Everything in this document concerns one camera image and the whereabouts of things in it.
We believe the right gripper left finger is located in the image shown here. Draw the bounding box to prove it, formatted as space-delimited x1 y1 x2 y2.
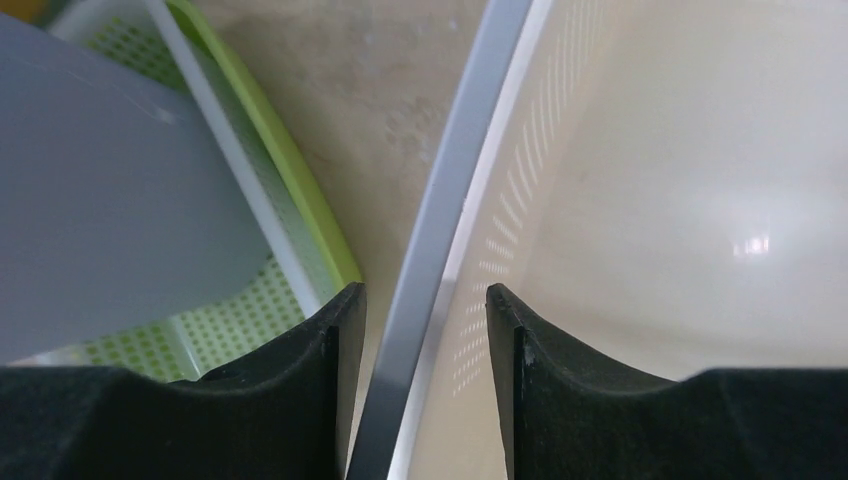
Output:
1 283 367 479

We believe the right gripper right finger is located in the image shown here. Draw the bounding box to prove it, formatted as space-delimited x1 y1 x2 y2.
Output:
486 284 847 479

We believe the cream plastic basket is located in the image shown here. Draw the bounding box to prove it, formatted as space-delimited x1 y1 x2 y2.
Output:
347 1 847 479

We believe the grey plastic bucket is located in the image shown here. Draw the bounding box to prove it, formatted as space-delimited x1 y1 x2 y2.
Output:
1 16 270 362

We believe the green plastic tray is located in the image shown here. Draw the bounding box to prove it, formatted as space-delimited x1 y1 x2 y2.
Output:
166 1 362 304

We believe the white perforated tray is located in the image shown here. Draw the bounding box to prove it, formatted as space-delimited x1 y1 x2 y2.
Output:
1 1 337 381

